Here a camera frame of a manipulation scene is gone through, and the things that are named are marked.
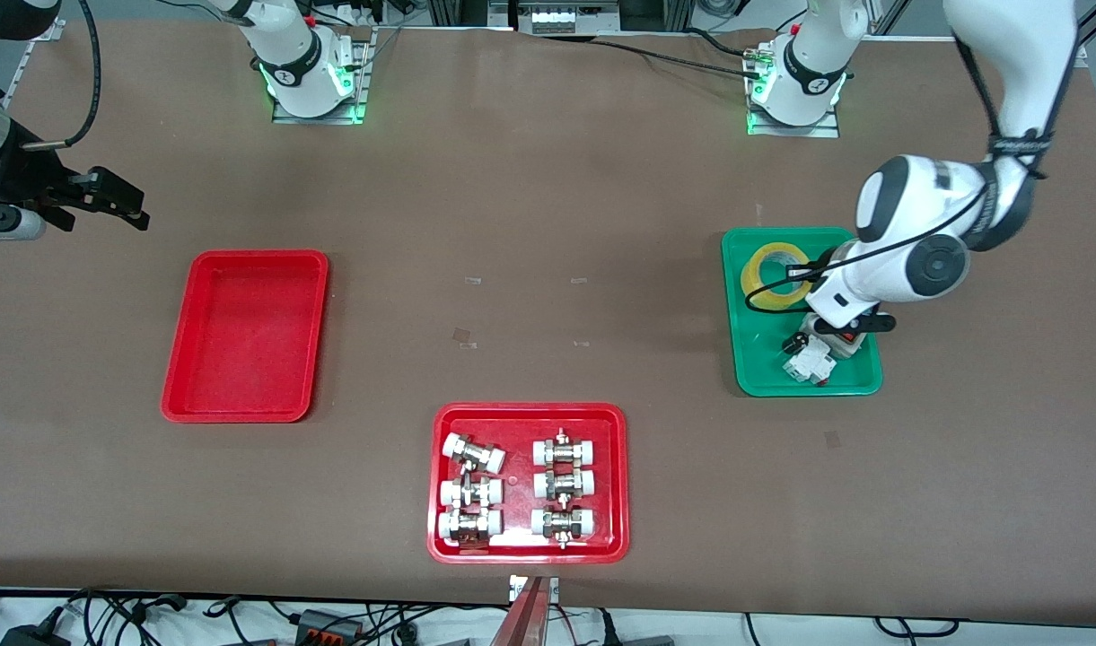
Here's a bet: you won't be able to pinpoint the yellow tape roll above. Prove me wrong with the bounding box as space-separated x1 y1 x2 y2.
740 241 818 313

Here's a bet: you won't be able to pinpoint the green plastic tray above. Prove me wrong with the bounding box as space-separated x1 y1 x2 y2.
723 227 885 397

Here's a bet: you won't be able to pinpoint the empty red plastic tray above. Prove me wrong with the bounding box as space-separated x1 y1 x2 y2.
161 249 329 423

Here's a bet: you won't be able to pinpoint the red tray with fittings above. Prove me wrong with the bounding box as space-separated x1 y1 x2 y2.
426 402 630 565

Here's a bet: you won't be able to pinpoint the white circuit breaker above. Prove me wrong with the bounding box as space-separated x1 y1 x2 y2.
784 344 837 386

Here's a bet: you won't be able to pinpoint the metal pipe fitting white caps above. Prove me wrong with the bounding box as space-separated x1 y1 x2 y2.
443 432 507 475
532 429 599 467
437 508 504 547
439 476 504 510
530 504 597 549
532 467 597 501

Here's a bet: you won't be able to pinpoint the white device behind table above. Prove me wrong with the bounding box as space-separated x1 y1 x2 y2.
514 0 622 36

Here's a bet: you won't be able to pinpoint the black power adapter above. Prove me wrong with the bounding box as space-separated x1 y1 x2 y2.
0 619 71 646

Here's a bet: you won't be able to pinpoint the grey switch box red button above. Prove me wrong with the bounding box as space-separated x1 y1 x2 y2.
808 314 870 359

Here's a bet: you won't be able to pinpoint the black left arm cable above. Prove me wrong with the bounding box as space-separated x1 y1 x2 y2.
785 27 1080 310

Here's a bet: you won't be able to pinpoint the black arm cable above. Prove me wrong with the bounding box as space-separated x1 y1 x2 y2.
785 27 1080 310
22 0 103 153

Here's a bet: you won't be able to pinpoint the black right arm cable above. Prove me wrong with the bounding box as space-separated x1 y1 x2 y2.
22 0 103 153

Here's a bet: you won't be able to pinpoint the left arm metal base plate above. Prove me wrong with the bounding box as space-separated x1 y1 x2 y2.
746 43 843 139

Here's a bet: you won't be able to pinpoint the black cable on table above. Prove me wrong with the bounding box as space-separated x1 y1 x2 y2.
591 30 775 78

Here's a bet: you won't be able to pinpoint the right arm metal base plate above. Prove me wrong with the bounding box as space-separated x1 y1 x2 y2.
271 25 375 126

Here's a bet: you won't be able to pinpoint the red camera mount pole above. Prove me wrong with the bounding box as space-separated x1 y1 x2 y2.
488 574 560 646

